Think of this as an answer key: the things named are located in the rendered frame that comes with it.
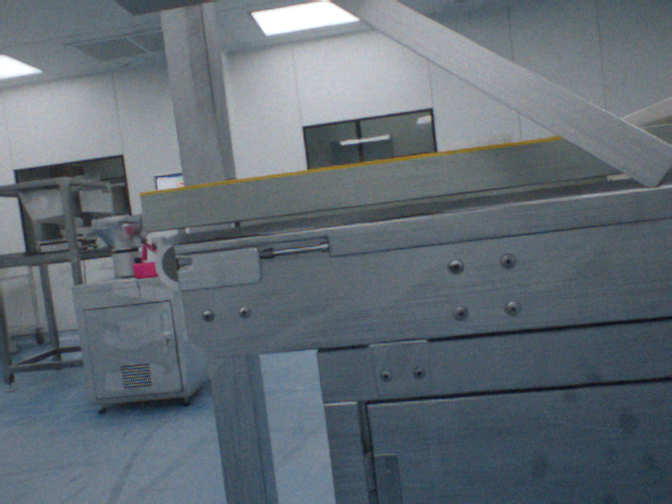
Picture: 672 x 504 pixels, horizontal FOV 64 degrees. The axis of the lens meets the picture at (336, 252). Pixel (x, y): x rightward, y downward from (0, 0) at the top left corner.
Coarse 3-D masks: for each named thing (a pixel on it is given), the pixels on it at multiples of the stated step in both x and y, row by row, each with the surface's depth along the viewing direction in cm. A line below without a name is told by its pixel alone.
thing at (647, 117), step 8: (656, 104) 51; (664, 104) 50; (640, 112) 54; (648, 112) 53; (656, 112) 51; (664, 112) 50; (624, 120) 58; (632, 120) 56; (640, 120) 55; (648, 120) 53; (656, 120) 51; (664, 120) 50
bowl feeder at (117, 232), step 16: (96, 224) 320; (112, 224) 317; (128, 224) 319; (112, 240) 323; (128, 240) 325; (160, 240) 324; (112, 256) 331; (128, 256) 327; (144, 256) 323; (128, 272) 327
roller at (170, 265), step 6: (252, 234) 68; (258, 234) 69; (210, 240) 53; (216, 240) 54; (168, 252) 46; (174, 252) 45; (162, 258) 46; (168, 258) 46; (174, 258) 45; (162, 264) 46; (168, 264) 46; (174, 264) 46; (168, 270) 46; (174, 270) 46; (168, 276) 46; (174, 276) 46
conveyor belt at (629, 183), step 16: (528, 192) 42; (544, 192) 42; (560, 192) 42; (576, 192) 42; (592, 192) 42; (384, 208) 44; (400, 208) 44; (416, 208) 43; (432, 208) 43; (448, 208) 43; (464, 208) 43; (256, 224) 45; (272, 224) 45; (288, 224) 45; (304, 224) 45; (320, 224) 44; (176, 240) 46; (192, 240) 46; (160, 256) 46; (160, 272) 46; (176, 288) 46
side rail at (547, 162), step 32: (640, 128) 40; (416, 160) 42; (448, 160) 41; (480, 160) 41; (512, 160) 41; (544, 160) 40; (576, 160) 40; (192, 192) 44; (224, 192) 43; (256, 192) 43; (288, 192) 43; (320, 192) 43; (352, 192) 42; (384, 192) 42; (416, 192) 42; (448, 192) 41; (160, 224) 44; (192, 224) 44
